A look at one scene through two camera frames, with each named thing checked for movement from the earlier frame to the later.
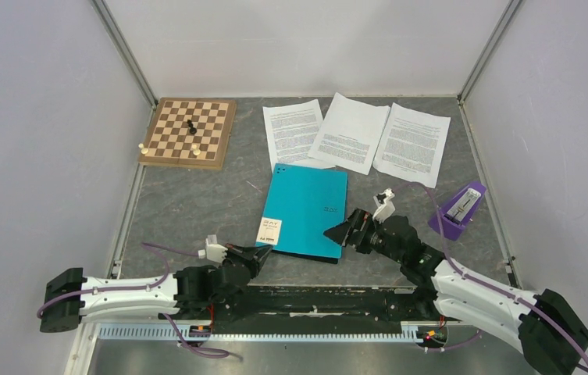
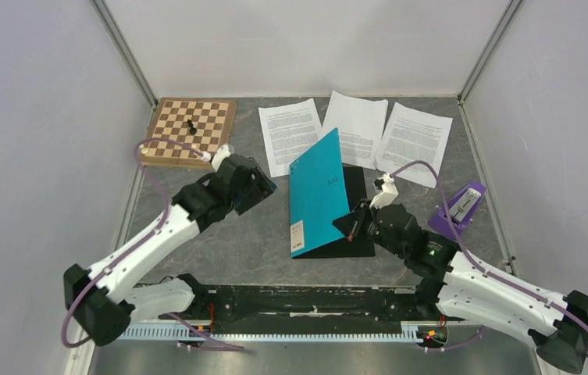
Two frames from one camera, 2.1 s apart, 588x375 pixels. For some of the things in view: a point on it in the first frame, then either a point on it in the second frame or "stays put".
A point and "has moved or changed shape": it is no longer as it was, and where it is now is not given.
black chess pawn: (193, 130) stays put
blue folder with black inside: (302, 204) has moved or changed shape
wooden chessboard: (169, 141) stays put
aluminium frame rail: (78, 362) stays put
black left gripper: (254, 256) → (261, 188)
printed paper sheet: (412, 145) stays put
